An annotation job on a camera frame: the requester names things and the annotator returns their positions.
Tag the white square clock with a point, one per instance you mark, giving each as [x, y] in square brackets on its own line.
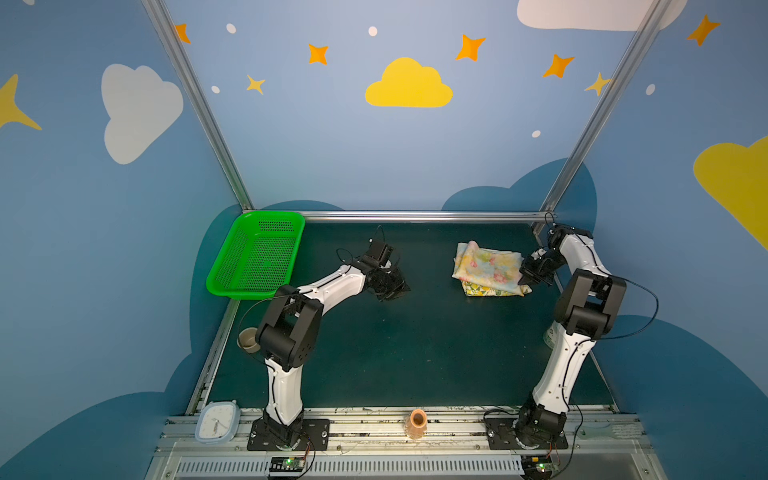
[218, 423]

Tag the aluminium frame post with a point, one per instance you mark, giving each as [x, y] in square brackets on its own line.
[161, 20]
[640, 44]

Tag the round green white tin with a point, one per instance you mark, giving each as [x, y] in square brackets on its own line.
[550, 337]

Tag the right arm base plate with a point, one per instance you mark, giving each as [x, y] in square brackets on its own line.
[501, 434]

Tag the left aluminium frame post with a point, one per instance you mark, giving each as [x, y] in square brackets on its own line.
[161, 20]

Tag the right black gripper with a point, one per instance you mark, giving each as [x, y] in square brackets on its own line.
[534, 270]

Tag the front aluminium rail bed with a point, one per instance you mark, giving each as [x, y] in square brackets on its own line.
[371, 443]

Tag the right aluminium frame post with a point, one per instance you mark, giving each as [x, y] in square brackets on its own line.
[640, 44]

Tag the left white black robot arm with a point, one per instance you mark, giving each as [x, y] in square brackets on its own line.
[288, 332]

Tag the right controller board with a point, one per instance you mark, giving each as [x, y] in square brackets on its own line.
[537, 468]

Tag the controller board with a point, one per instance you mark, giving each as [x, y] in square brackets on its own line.
[537, 468]
[282, 466]

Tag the pink floral skirt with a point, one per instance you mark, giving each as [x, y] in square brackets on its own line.
[487, 267]

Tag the left controller board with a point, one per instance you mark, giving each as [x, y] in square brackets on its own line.
[282, 466]

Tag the rear aluminium frame rail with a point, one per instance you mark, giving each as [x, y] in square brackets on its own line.
[463, 217]

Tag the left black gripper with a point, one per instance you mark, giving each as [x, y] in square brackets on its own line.
[389, 279]

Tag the orange ribbed cup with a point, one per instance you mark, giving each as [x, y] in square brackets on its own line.
[416, 424]

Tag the beige ceramic mug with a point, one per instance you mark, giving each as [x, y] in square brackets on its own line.
[247, 340]

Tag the left side frame rail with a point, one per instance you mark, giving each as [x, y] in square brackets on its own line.
[201, 392]

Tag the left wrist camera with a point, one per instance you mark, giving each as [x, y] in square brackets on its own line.
[378, 254]

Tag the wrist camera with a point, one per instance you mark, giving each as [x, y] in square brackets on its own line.
[543, 255]
[378, 254]

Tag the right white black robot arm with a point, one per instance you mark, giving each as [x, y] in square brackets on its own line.
[584, 314]

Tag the green plastic basket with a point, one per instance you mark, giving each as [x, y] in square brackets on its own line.
[257, 256]

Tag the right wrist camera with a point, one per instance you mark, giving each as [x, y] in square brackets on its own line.
[543, 255]

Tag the lemon print skirt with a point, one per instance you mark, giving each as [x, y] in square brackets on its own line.
[474, 290]

